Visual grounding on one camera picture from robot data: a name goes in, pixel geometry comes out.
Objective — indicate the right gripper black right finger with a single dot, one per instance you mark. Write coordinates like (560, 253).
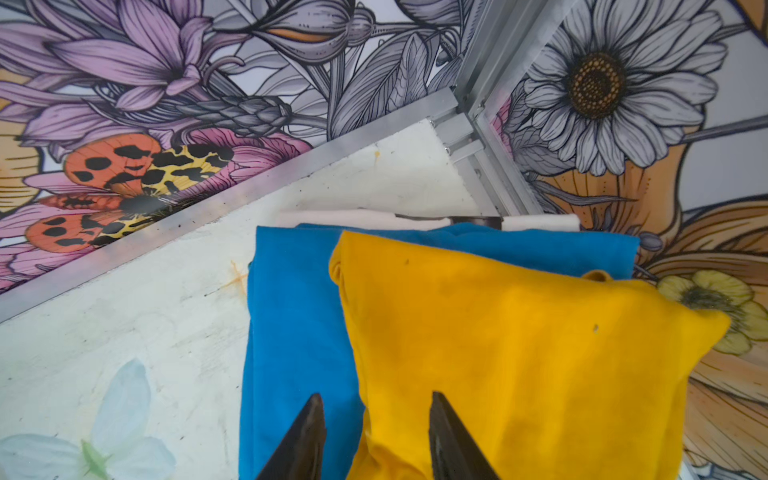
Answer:
(454, 453)

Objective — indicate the right aluminium corner post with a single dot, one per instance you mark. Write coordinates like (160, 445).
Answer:
(507, 38)

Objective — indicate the yellow t-shirt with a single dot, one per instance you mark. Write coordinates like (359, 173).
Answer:
(555, 377)

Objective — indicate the folded white printed t-shirt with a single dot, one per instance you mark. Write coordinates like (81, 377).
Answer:
(377, 220)

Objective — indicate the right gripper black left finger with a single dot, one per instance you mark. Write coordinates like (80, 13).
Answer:
(299, 456)

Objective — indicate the folded blue t-shirt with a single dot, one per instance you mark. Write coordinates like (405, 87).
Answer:
(298, 343)

